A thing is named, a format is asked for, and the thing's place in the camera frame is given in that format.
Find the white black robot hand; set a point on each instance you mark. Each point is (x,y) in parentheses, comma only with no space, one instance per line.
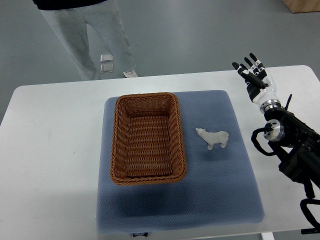
(260,85)

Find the black table control panel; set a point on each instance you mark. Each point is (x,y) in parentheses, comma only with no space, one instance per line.
(309,231)

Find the upper metal floor plate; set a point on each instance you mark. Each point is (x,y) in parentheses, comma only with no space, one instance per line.
(105,58)

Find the wooden box corner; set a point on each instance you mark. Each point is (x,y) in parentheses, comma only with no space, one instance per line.
(303,6)

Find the brown wicker basket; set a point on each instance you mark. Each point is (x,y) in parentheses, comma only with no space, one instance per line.
(147,140)

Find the lower metal floor plate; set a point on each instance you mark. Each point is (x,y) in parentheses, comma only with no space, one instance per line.
(106,68)

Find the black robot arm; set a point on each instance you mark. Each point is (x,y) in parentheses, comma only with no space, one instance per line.
(295,144)

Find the blue foam mat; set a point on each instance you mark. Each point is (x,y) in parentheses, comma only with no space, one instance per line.
(219,187)

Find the metal floor plate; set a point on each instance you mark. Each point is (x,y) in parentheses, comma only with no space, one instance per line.
(105,58)
(106,68)

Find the white bear figurine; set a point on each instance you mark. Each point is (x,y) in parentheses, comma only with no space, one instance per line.
(212,138)

